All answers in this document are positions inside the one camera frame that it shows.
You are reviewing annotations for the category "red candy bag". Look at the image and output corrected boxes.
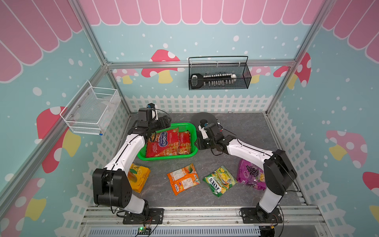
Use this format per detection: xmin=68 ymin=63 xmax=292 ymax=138
xmin=178 ymin=131 xmax=191 ymax=155
xmin=146 ymin=128 xmax=180 ymax=158

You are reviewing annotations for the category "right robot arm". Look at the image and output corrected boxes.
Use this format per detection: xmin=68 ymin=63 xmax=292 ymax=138
xmin=198 ymin=119 xmax=297 ymax=218

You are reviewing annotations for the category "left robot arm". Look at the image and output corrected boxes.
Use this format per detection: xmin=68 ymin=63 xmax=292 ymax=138
xmin=92 ymin=103 xmax=171 ymax=216

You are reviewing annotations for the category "green Fox's candy bag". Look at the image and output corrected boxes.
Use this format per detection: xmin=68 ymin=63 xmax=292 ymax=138
xmin=203 ymin=166 xmax=237 ymax=197

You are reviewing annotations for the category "orange candy bag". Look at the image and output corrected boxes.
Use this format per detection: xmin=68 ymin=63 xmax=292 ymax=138
xmin=167 ymin=164 xmax=200 ymax=196

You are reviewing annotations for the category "purple candy bag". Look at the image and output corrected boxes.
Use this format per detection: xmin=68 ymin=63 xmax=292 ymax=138
xmin=236 ymin=160 xmax=266 ymax=190

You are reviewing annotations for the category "yellow candy bag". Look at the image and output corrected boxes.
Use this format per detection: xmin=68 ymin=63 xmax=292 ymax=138
xmin=127 ymin=164 xmax=151 ymax=193

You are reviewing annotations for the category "small green circuit board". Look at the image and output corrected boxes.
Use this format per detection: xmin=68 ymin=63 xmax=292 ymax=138
xmin=136 ymin=227 xmax=152 ymax=236

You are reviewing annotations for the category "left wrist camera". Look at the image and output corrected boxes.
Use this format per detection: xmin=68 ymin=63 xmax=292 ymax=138
xmin=147 ymin=103 xmax=157 ymax=120

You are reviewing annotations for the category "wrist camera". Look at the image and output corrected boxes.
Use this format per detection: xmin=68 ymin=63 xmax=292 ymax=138
xmin=198 ymin=119 xmax=208 ymax=140
xmin=147 ymin=103 xmax=157 ymax=120

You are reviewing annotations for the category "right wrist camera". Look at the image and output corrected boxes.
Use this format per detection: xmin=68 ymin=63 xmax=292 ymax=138
xmin=198 ymin=119 xmax=208 ymax=140

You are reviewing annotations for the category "white wire basket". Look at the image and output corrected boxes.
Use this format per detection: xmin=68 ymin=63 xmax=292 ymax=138
xmin=60 ymin=81 xmax=121 ymax=136

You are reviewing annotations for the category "black wire mesh basket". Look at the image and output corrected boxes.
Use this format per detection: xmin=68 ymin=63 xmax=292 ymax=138
xmin=188 ymin=56 xmax=252 ymax=90

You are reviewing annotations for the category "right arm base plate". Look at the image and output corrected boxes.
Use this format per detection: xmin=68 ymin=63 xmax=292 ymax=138
xmin=239 ymin=207 xmax=283 ymax=225

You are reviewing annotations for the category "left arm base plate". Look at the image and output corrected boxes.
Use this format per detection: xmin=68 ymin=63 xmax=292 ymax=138
xmin=122 ymin=208 xmax=164 ymax=225

